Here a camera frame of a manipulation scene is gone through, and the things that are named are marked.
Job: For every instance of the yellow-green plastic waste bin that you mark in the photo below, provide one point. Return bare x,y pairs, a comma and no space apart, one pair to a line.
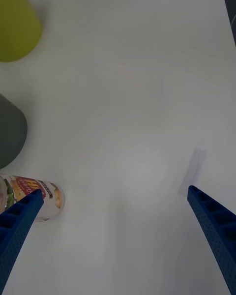
17,22

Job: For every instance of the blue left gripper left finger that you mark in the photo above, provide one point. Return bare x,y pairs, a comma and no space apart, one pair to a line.
17,226

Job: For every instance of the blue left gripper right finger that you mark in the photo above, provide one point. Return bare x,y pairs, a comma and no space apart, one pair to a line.
216,228

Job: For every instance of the grey plastic waste bin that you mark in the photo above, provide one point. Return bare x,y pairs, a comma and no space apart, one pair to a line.
11,130

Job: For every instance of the clear plastic bottle red cap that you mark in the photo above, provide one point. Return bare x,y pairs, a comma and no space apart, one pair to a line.
52,194

